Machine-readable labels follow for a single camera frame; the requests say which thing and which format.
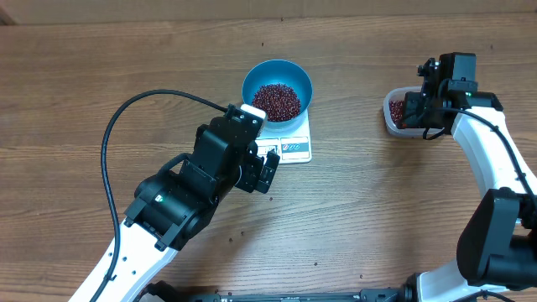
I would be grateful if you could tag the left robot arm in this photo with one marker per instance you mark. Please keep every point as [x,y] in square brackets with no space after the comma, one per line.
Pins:
[172,206]

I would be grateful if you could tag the red adzuki beans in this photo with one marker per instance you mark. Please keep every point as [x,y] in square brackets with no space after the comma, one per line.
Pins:
[396,111]

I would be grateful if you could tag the white digital kitchen scale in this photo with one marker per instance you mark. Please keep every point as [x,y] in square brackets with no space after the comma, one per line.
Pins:
[290,140]

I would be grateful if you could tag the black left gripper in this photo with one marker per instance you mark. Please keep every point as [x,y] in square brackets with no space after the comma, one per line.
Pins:
[252,164]

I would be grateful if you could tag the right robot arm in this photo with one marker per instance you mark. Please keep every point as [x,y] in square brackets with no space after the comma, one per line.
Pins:
[496,251]

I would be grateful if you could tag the red beans in bowl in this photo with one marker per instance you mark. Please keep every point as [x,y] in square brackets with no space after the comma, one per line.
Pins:
[279,101]

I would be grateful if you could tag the blue plastic bowl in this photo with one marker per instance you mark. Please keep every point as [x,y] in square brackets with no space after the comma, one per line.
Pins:
[278,72]

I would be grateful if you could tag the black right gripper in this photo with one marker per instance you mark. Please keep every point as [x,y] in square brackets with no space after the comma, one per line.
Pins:
[413,118]

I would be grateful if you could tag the clear plastic container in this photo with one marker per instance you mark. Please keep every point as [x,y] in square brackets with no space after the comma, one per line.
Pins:
[397,95]

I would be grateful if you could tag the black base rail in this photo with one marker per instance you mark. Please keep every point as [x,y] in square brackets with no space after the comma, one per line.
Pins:
[365,295]

